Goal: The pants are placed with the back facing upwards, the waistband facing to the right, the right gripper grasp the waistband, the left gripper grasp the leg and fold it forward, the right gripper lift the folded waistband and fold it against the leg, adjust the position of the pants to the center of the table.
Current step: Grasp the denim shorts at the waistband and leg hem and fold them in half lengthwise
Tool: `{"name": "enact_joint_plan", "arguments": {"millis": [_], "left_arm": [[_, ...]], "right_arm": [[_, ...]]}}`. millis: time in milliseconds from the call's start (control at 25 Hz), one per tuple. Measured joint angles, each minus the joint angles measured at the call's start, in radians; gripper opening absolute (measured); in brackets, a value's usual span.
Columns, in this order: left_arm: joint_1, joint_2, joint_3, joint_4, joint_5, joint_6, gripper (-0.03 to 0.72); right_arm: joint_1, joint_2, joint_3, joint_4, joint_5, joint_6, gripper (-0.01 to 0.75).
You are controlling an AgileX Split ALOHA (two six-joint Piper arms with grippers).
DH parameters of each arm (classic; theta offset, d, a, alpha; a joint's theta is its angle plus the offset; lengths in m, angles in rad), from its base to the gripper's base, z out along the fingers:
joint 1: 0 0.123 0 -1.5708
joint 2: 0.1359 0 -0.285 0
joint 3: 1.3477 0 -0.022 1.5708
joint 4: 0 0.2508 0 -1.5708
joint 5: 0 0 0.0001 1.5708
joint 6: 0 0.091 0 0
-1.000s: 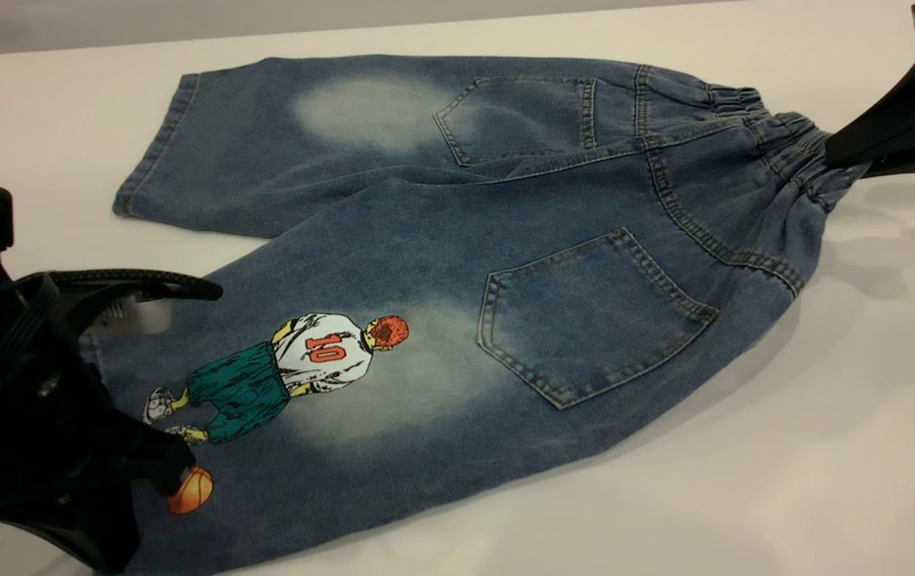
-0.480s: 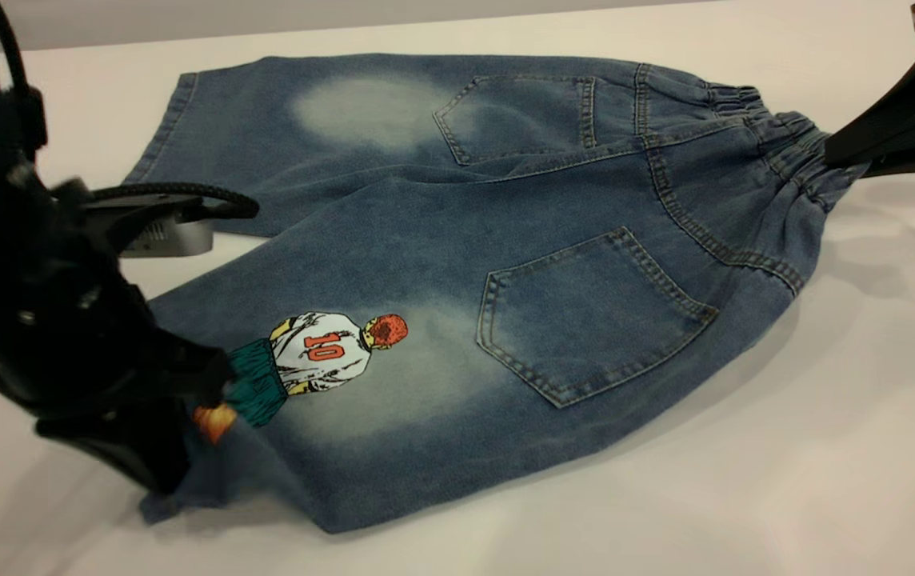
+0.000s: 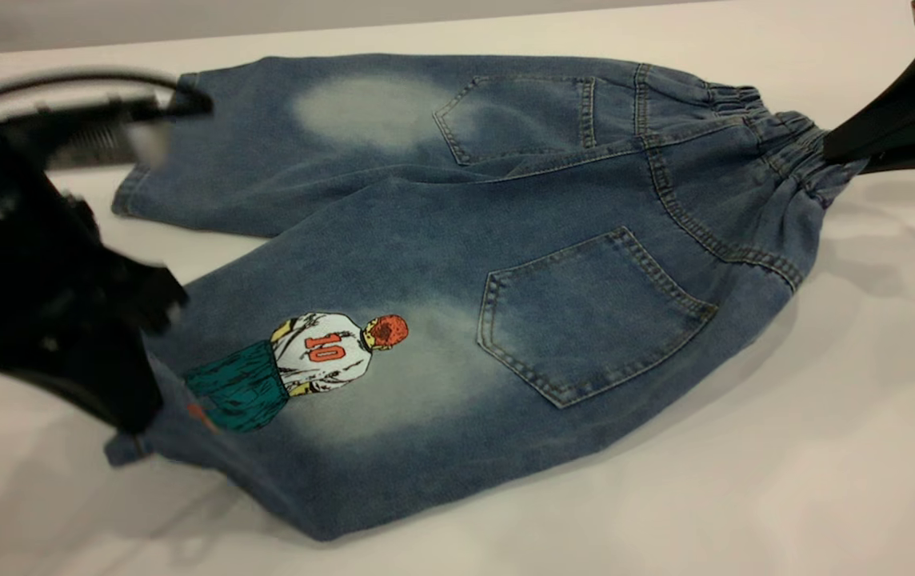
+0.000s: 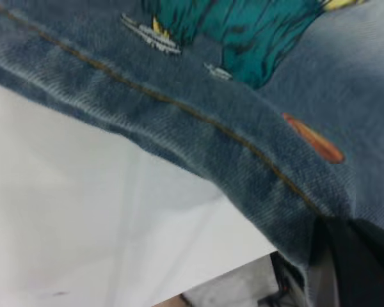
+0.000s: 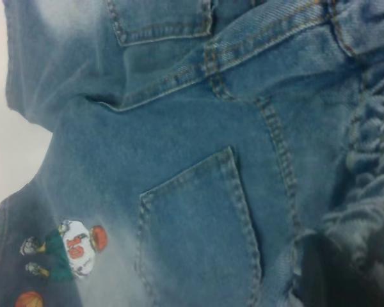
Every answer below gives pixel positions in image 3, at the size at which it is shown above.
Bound blue denim shorts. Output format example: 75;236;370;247
103;53;870;542

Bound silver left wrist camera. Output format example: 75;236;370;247
0;94;174;170

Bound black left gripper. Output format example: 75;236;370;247
0;80;188;434

